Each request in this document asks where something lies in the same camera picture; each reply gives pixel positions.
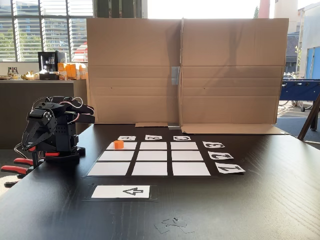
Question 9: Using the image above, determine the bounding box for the nine-square white grid sheet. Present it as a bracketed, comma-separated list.
[84, 141, 218, 178]

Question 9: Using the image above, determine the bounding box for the brown counter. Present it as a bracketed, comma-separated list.
[0, 79, 88, 150]

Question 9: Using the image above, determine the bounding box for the red black bar clamp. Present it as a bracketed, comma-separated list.
[0, 164, 30, 189]
[13, 147, 61, 169]

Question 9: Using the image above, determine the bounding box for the black coffee machine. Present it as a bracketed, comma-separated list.
[37, 50, 68, 76]

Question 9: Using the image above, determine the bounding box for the orange white carton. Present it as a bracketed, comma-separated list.
[75, 62, 88, 80]

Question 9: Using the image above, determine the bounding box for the white arrow paper sheet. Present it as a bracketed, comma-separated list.
[91, 185, 151, 199]

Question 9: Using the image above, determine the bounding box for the brown cardboard panel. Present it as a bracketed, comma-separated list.
[179, 16, 290, 135]
[86, 17, 182, 128]

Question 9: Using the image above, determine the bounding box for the paper sheet number 3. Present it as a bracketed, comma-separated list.
[202, 141, 226, 149]

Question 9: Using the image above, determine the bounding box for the paper sheet number 2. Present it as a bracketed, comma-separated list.
[207, 151, 235, 160]

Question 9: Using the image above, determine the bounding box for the paper sheet number 1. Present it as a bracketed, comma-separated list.
[214, 162, 246, 174]

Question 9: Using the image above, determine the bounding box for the blue foosball table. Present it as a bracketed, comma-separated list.
[279, 79, 320, 112]

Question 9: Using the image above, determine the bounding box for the dark wooden easel leg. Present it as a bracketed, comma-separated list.
[297, 94, 320, 141]

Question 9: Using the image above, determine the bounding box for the thin base cable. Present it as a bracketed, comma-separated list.
[13, 142, 26, 159]

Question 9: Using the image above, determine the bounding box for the red white servo cable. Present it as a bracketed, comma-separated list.
[59, 96, 95, 125]

